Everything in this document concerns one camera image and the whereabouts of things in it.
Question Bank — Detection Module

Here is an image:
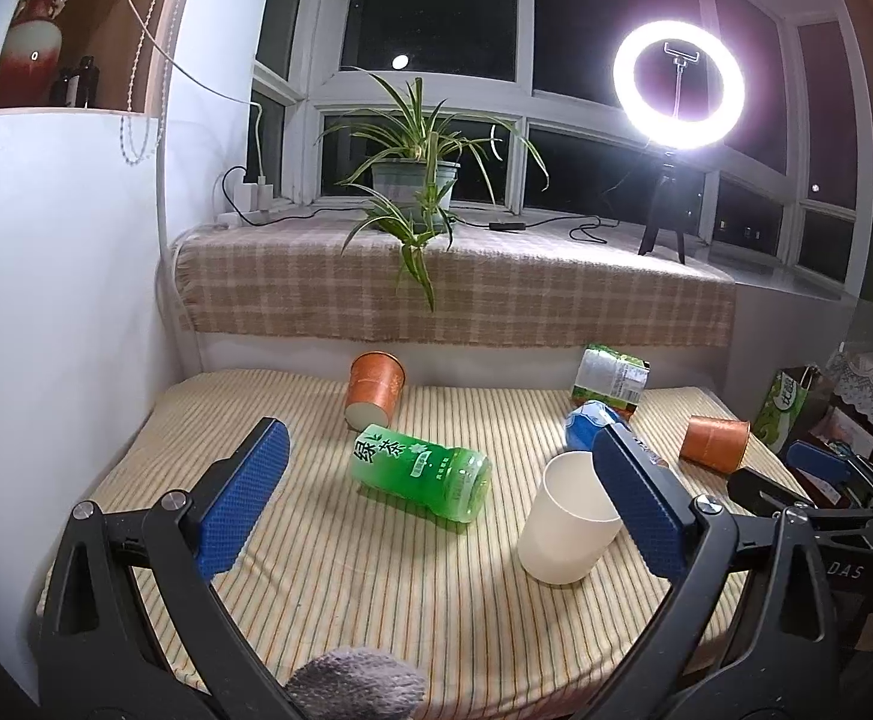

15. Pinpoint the dark glass bottle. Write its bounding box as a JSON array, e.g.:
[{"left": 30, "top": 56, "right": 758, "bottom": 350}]
[{"left": 49, "top": 55, "right": 101, "bottom": 109}]

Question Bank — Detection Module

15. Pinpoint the red and white vase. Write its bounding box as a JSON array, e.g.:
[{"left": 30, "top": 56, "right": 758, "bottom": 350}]
[{"left": 0, "top": 0, "right": 89, "bottom": 110}]

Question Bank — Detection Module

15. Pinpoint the plaid cloth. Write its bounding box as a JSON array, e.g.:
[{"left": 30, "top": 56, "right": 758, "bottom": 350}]
[{"left": 169, "top": 220, "right": 738, "bottom": 350}]

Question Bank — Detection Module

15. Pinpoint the striped mat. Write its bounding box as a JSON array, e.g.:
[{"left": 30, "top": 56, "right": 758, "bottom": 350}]
[{"left": 40, "top": 368, "right": 820, "bottom": 720}]

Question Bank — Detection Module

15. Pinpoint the grey knitted cloth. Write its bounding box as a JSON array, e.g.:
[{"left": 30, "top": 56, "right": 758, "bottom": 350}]
[{"left": 283, "top": 648, "right": 430, "bottom": 720}]

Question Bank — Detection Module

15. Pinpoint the white beaded cord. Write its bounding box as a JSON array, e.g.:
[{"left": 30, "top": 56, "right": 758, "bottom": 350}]
[{"left": 116, "top": 0, "right": 184, "bottom": 165}]

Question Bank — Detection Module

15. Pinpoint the ring light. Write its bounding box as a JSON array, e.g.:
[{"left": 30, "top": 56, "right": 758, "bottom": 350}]
[{"left": 611, "top": 16, "right": 748, "bottom": 152}]

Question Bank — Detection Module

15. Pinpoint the green drink carton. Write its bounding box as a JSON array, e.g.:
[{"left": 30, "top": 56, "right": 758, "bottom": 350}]
[{"left": 570, "top": 343, "right": 651, "bottom": 421}]

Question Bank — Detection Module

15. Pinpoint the white cable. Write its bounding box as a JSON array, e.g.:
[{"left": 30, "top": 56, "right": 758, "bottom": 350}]
[{"left": 106, "top": 0, "right": 263, "bottom": 182}]

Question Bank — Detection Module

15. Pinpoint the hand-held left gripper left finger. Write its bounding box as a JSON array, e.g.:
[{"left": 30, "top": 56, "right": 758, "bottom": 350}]
[{"left": 37, "top": 416, "right": 310, "bottom": 720}]

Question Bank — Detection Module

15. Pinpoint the orange cup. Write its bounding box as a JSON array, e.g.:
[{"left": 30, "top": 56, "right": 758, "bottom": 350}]
[
  {"left": 343, "top": 349, "right": 407, "bottom": 432},
  {"left": 678, "top": 414, "right": 751, "bottom": 475}
]

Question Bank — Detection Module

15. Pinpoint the white cup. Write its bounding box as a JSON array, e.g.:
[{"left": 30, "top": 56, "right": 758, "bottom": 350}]
[{"left": 517, "top": 452, "right": 623, "bottom": 586}]

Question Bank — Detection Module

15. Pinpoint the black tripod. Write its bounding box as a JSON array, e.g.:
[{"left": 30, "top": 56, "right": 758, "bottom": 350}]
[{"left": 636, "top": 150, "right": 709, "bottom": 266}]

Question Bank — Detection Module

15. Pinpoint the black cable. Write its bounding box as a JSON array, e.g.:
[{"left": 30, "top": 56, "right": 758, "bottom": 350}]
[
  {"left": 239, "top": 204, "right": 371, "bottom": 229},
  {"left": 452, "top": 213, "right": 623, "bottom": 242}
]

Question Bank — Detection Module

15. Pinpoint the potted spider plant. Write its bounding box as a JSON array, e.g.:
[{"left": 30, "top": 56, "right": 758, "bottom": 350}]
[{"left": 316, "top": 66, "right": 554, "bottom": 313}]

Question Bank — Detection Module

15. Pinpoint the white charger plug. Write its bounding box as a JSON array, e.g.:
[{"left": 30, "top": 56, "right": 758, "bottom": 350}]
[{"left": 224, "top": 177, "right": 277, "bottom": 214}]

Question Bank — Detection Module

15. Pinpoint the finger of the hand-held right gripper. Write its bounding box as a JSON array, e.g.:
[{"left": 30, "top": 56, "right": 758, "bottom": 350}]
[
  {"left": 727, "top": 468, "right": 814, "bottom": 518},
  {"left": 785, "top": 440, "right": 873, "bottom": 490}
]

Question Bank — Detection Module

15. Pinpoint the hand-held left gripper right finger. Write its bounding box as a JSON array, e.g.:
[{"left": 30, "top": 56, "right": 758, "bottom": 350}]
[{"left": 571, "top": 424, "right": 844, "bottom": 720}]

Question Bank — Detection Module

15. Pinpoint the green tea bottle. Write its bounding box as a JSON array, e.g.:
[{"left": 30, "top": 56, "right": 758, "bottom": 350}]
[{"left": 349, "top": 424, "right": 493, "bottom": 524}]

